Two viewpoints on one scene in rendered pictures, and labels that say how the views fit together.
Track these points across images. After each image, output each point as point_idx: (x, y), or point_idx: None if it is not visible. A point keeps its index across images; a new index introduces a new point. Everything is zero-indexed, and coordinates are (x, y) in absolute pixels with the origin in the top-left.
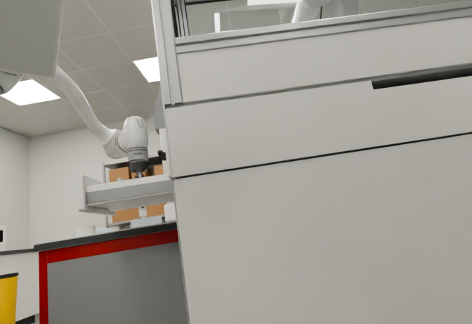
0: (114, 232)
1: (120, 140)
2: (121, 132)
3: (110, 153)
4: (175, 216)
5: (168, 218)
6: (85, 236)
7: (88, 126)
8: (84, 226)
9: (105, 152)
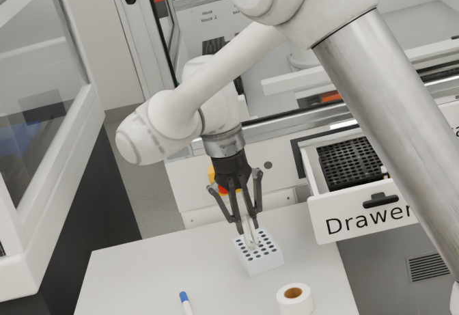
0: (341, 259)
1: (213, 115)
2: (216, 96)
3: (177, 150)
4: (40, 272)
5: (37, 283)
6: (350, 285)
7: (214, 94)
8: (309, 287)
9: (154, 152)
